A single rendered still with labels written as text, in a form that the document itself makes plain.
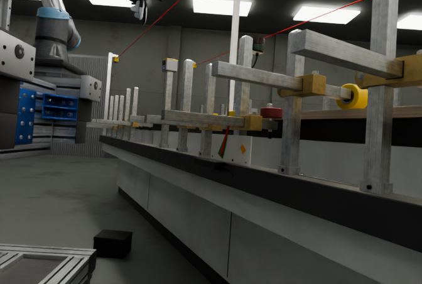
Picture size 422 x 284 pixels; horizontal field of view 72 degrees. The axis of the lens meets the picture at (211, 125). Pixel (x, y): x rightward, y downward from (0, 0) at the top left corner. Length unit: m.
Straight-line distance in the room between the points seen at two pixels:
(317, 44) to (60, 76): 1.02
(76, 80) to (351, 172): 1.03
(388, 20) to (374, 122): 0.21
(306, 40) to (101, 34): 8.27
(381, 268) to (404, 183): 0.26
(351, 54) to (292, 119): 0.34
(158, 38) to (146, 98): 1.66
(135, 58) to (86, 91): 7.00
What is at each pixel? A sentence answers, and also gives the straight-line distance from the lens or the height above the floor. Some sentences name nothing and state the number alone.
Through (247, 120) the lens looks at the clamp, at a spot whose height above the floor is 0.85.
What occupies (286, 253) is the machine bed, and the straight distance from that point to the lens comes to 1.21.
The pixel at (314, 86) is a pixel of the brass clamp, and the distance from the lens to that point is 0.79.
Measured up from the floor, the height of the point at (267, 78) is 0.94.
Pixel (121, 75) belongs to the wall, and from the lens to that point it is 8.20.
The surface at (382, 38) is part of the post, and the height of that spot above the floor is 1.02.
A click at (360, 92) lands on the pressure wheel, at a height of 0.95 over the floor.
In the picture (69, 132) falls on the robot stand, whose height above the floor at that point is 0.77.
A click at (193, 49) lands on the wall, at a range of 8.08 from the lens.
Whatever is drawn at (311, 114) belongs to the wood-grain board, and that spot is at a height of 0.89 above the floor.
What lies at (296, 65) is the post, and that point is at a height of 1.00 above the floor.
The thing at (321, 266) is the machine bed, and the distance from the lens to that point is 1.10.
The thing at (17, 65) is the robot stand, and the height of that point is 0.93.
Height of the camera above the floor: 0.80
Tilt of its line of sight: 2 degrees up
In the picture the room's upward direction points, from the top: 4 degrees clockwise
